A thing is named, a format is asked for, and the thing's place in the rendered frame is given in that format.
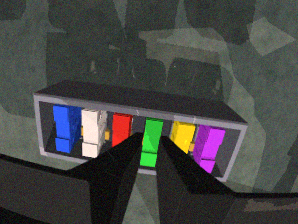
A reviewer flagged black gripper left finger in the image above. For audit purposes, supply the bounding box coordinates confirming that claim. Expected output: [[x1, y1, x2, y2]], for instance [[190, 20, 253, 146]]
[[0, 132, 144, 224]]

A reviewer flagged red fuse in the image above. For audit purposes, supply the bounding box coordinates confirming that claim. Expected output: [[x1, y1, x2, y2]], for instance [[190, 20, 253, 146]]
[[112, 112, 133, 147]]

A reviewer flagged yellow fuse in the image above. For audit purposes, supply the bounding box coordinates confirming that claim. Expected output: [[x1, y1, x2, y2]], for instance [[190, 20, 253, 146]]
[[170, 121, 196, 155]]

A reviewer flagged green automotive fuse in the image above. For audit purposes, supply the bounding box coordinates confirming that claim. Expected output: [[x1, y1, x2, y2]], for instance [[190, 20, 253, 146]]
[[140, 117, 164, 167]]

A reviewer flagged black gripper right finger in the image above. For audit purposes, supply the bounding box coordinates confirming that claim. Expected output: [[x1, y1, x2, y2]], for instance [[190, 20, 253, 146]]
[[157, 136, 298, 224]]

